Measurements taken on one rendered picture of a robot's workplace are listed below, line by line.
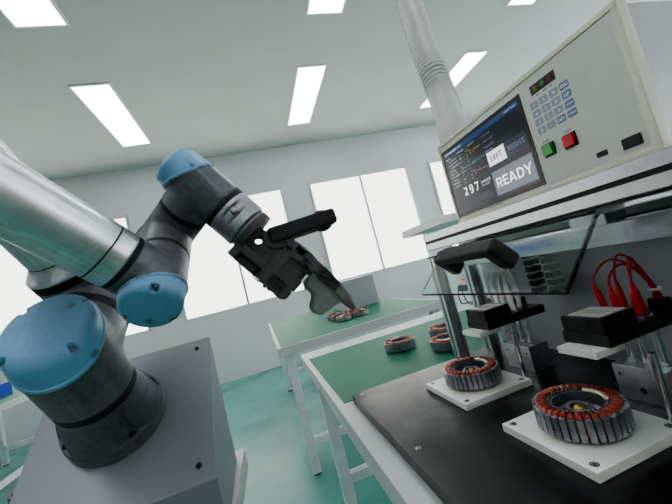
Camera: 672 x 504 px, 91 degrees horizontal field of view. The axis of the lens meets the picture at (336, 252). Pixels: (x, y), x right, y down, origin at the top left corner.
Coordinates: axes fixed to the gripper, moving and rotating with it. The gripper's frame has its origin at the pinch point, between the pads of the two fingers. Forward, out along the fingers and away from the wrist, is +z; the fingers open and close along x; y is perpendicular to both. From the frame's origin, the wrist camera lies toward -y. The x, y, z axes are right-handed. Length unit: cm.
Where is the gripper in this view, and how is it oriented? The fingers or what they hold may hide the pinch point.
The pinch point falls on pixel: (350, 300)
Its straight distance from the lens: 55.4
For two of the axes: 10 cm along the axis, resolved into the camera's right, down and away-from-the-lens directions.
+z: 7.5, 6.6, 0.8
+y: -6.3, 7.4, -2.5
